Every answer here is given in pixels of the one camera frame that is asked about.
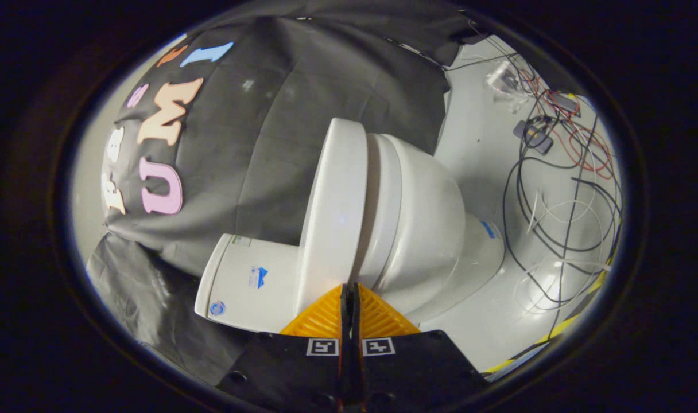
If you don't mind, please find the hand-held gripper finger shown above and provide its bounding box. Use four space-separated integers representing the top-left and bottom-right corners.
217 283 352 413
349 283 487 413

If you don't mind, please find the white toilet lid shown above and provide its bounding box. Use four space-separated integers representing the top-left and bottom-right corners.
294 118 369 313

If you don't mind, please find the white toilet seat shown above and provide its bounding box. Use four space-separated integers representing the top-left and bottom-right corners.
352 133 403 289

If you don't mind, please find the white ceramic toilet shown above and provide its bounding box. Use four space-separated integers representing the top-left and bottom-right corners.
194 133 506 333

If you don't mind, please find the white toilet tank cover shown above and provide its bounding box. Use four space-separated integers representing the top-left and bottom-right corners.
194 234 235 320

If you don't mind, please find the yellow black floor tape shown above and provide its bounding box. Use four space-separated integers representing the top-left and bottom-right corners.
481 270 609 375

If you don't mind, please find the black backdrop cloth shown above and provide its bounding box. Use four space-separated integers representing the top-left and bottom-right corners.
85 0 487 386

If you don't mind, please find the clear plastic bag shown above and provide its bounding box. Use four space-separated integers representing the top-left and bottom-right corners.
486 59 526 105

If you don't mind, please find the tangle of thin cables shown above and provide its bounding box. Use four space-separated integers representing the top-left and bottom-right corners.
458 23 623 339

